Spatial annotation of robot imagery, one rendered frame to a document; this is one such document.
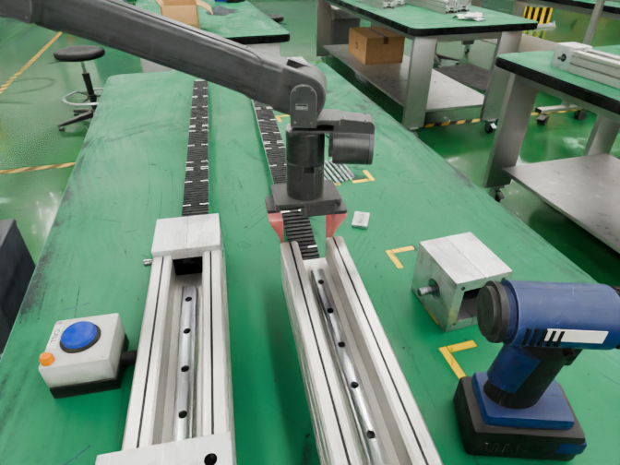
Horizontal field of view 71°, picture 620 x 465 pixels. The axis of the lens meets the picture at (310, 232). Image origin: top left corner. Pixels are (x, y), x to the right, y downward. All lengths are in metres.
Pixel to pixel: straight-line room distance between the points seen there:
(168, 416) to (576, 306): 0.42
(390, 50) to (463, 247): 3.92
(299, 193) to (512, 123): 1.92
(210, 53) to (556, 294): 0.47
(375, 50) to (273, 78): 3.90
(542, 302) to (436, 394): 0.23
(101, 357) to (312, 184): 0.36
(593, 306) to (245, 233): 0.60
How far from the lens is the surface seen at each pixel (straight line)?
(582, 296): 0.45
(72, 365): 0.61
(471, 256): 0.67
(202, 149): 1.13
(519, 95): 2.43
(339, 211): 0.67
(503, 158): 2.54
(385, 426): 0.51
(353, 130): 0.61
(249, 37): 2.71
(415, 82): 3.17
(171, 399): 0.55
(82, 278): 0.83
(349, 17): 5.61
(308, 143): 0.61
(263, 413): 0.57
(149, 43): 0.63
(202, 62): 0.61
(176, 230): 0.71
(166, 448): 0.42
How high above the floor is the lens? 1.26
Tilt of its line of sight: 35 degrees down
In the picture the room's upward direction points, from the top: straight up
